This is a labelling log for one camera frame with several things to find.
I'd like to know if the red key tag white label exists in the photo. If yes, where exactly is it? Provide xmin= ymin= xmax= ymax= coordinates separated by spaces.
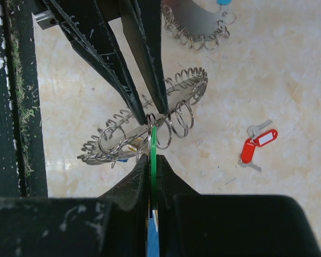
xmin=255 ymin=129 xmax=278 ymax=147

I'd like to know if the blue handled key ring disc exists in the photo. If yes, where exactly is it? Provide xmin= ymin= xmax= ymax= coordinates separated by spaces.
xmin=162 ymin=1 xmax=238 ymax=51

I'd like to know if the steel key ring disc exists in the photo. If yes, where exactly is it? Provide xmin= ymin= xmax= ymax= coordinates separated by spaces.
xmin=77 ymin=67 xmax=208 ymax=165

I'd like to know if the yellow blue cartoon cloth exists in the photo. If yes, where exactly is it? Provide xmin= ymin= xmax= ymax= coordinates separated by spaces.
xmin=147 ymin=210 xmax=160 ymax=257

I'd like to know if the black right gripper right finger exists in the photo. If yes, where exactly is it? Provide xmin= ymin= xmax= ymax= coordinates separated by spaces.
xmin=157 ymin=155 xmax=321 ymax=256

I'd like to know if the yellow key tag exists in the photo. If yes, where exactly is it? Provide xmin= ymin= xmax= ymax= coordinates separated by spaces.
xmin=128 ymin=144 xmax=143 ymax=152

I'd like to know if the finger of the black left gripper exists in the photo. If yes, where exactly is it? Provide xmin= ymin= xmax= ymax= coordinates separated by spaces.
xmin=44 ymin=1 xmax=147 ymax=125
xmin=119 ymin=0 xmax=169 ymax=115

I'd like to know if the green key tag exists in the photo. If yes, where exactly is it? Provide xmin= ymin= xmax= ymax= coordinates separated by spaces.
xmin=149 ymin=126 xmax=157 ymax=210

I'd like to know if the red key tag plain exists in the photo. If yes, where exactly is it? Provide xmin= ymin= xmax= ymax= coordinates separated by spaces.
xmin=240 ymin=138 xmax=257 ymax=164

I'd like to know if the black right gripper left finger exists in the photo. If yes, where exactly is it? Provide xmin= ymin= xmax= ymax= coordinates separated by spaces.
xmin=0 ymin=155 xmax=149 ymax=256

